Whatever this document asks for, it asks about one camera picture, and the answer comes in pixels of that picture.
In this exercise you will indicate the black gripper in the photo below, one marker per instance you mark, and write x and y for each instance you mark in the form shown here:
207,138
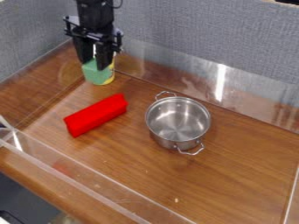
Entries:
107,37

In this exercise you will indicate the green foam cube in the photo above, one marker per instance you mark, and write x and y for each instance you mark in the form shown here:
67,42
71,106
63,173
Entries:
97,77

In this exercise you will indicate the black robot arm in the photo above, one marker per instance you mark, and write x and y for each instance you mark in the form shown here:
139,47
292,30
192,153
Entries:
96,14

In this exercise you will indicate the yellow Play-Doh can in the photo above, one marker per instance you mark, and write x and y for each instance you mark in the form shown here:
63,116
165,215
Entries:
103,65

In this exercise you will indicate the red rectangular block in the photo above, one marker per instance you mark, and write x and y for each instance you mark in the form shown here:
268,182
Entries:
96,114

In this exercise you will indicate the small steel pot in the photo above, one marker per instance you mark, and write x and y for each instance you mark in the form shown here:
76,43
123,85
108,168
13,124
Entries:
177,122

